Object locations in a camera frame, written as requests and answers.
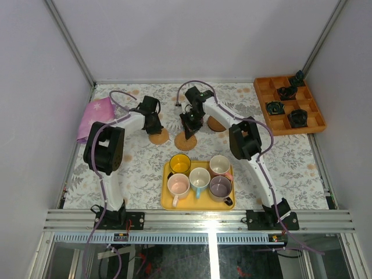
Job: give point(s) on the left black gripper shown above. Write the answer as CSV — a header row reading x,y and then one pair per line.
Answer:
x,y
154,127

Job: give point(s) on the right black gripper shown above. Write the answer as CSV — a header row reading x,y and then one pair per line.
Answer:
x,y
190,129

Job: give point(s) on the woven rattan coaster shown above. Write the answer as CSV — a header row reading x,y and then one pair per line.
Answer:
x,y
159,139
184,144

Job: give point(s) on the brown wooden coaster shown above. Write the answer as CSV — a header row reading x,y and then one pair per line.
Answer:
x,y
214,125

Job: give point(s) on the cream mug pink outside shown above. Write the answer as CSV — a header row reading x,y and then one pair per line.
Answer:
x,y
220,166

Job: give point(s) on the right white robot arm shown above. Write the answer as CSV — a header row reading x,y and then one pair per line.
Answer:
x,y
245,144

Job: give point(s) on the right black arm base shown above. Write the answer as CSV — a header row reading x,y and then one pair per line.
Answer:
x,y
268,220

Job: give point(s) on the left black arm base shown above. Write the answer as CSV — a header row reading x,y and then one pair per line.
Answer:
x,y
122,220

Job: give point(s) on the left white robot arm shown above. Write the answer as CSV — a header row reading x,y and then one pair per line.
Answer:
x,y
105,144

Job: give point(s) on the amber glass cup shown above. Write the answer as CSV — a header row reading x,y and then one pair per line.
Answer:
x,y
180,163

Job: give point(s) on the floral tablecloth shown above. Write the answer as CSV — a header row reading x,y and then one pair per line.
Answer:
x,y
289,159

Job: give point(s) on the pink folded cloth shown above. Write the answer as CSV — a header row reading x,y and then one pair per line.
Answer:
x,y
101,110

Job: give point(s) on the yellow plastic tray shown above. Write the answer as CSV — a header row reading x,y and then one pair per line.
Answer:
x,y
190,203

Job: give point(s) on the black part with yellow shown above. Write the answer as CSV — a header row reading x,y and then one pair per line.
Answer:
x,y
275,108

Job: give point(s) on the orange compartment tray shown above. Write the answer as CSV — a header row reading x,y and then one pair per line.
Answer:
x,y
266,91

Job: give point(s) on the black part compartment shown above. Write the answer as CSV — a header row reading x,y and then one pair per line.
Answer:
x,y
298,118
287,93
297,80

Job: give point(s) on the black part lower compartment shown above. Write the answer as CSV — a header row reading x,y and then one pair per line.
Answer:
x,y
298,118

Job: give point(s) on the black part top compartment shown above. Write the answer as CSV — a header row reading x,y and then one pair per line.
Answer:
x,y
297,80

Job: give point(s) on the white mug blue handle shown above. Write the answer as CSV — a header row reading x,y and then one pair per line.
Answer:
x,y
199,179

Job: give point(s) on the pink mug white handle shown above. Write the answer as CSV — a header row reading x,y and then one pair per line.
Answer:
x,y
179,187

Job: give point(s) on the purple mug black handle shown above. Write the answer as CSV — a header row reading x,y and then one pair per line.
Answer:
x,y
220,189

